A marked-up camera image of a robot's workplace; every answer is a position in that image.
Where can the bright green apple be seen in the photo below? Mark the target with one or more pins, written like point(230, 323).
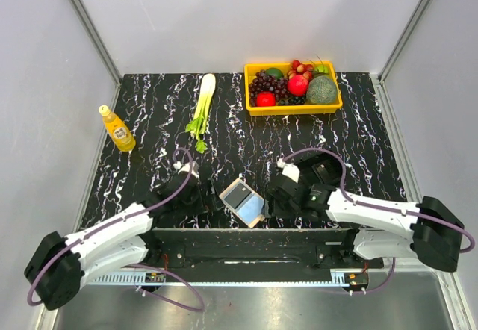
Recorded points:
point(320, 69)

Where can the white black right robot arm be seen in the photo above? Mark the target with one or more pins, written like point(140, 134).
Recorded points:
point(425, 230)

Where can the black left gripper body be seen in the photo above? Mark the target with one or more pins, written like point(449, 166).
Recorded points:
point(197, 203)

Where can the aluminium frame rail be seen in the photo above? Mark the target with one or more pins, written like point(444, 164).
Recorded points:
point(125, 256)

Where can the red purple grape bunch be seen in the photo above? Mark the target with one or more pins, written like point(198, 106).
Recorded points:
point(263, 82)

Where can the yellow plastic fruit bin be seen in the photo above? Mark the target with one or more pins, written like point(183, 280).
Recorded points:
point(252, 68)

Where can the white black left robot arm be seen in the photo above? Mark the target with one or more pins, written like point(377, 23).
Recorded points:
point(62, 265)

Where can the dark green avocado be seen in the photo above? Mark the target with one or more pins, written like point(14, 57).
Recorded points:
point(274, 72)

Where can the dark blue grape bunch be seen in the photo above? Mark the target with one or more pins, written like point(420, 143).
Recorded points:
point(291, 101)

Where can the black metal base plate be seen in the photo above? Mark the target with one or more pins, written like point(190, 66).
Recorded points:
point(261, 242)

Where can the white slotted cable duct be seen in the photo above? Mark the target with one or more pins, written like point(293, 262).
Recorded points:
point(321, 278)

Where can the red cherry cluster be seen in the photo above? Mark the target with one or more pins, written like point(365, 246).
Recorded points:
point(303, 69)

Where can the green white leek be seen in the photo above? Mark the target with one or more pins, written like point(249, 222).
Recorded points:
point(197, 126)

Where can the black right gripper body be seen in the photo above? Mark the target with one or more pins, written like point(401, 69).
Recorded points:
point(281, 210)

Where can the yellow juice bottle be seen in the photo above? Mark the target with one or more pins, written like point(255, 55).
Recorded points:
point(117, 129)

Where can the green netted melon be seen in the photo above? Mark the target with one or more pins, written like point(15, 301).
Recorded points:
point(321, 91)

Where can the large red apple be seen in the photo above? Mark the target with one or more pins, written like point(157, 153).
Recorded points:
point(297, 85)

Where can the beige leather card holder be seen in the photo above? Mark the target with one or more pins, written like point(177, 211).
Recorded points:
point(252, 210)

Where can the black credit card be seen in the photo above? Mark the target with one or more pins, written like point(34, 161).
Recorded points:
point(235, 197)

